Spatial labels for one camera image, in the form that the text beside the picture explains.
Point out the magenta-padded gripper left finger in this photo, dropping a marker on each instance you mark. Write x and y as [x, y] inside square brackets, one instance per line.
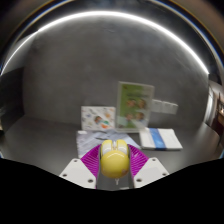
[83, 170]

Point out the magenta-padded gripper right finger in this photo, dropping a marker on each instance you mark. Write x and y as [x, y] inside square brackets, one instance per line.
[145, 168]

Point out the yellow computer mouse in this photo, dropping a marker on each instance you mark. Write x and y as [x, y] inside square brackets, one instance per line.
[114, 160]

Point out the grey striped book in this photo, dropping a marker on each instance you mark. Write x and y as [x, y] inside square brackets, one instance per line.
[91, 140]

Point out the white book with blue stripe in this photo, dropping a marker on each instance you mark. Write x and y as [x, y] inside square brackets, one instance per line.
[160, 138]

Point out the white colourful sticker card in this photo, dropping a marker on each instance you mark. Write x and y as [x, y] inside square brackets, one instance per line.
[98, 118]

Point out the green menu sign stand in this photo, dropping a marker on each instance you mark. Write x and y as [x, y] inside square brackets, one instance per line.
[135, 106]

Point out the white wall socket panel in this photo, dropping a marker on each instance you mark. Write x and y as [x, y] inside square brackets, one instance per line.
[164, 106]

